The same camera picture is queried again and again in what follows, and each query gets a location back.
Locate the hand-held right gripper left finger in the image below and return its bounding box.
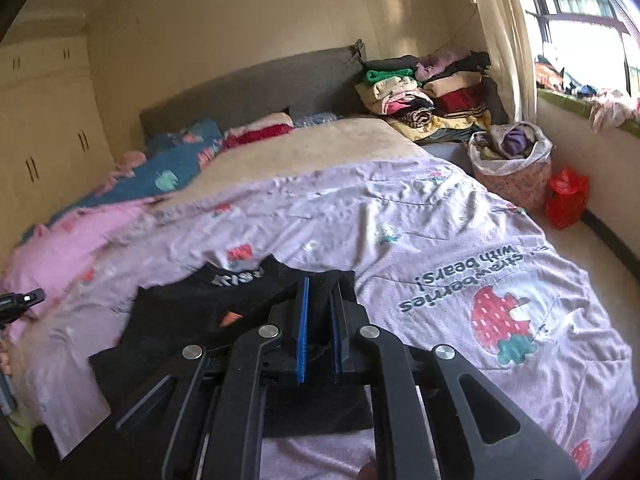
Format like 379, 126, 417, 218
115, 275, 311, 480

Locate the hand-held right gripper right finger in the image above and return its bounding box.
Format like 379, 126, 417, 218
327, 271, 583, 480

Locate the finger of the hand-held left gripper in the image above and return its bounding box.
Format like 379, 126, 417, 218
0, 287, 46, 323

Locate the black sweater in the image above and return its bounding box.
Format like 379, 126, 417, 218
89, 254, 376, 438

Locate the pile of folded clothes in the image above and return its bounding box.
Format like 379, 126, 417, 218
355, 49, 511, 143

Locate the pink quilt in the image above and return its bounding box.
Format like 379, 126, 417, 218
0, 195, 161, 321

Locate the lilac strawberry print blanket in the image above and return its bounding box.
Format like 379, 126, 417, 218
10, 157, 633, 480

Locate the cream wardrobe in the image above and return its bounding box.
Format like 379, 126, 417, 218
0, 35, 116, 261

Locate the red and white cloth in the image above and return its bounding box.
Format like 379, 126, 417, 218
222, 112, 296, 148

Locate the blue floral quilt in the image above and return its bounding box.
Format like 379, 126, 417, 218
30, 117, 226, 233

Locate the blue patterned cloth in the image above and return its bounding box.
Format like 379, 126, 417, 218
292, 111, 346, 128

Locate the floral fabric laundry basket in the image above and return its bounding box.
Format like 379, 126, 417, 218
467, 121, 555, 211

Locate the grey quilted headboard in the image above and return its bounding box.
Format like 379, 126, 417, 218
139, 39, 368, 146

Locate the purple garment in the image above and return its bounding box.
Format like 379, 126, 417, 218
501, 127, 538, 157

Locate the red plastic bag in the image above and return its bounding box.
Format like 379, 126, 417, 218
544, 166, 591, 231

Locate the green windowsill pad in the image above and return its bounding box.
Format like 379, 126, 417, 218
537, 87, 640, 138

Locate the cream curtain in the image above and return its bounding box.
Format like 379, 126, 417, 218
462, 0, 538, 123

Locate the heap of loose garments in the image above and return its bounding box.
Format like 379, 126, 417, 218
534, 42, 640, 133

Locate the window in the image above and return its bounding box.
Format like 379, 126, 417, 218
520, 0, 640, 96

